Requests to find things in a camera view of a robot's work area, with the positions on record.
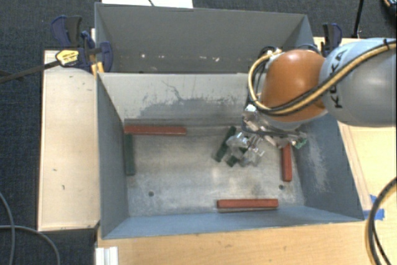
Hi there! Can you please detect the grey metal bin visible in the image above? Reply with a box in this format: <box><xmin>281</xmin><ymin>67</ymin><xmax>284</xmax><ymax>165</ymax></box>
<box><xmin>94</xmin><ymin>2</ymin><xmax>365</xmax><ymax>240</ymax></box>

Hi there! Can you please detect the pale wood board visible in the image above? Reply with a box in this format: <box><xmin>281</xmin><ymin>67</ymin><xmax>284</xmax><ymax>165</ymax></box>
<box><xmin>37</xmin><ymin>49</ymin><xmax>102</xmax><ymax>232</ymax></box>

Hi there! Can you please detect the red-brown flat block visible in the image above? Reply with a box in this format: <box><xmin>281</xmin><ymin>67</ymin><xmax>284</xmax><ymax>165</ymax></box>
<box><xmin>281</xmin><ymin>143</ymin><xmax>293</xmax><ymax>182</ymax></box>
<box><xmin>216</xmin><ymin>198</ymin><xmax>280</xmax><ymax>213</ymax></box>
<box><xmin>123</xmin><ymin>124</ymin><xmax>188</xmax><ymax>136</ymax></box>

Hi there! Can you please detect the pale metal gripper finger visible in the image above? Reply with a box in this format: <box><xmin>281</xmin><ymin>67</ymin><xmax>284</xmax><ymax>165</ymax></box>
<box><xmin>225</xmin><ymin>132</ymin><xmax>251</xmax><ymax>150</ymax></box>
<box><xmin>238</xmin><ymin>141</ymin><xmax>265</xmax><ymax>168</ymax></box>

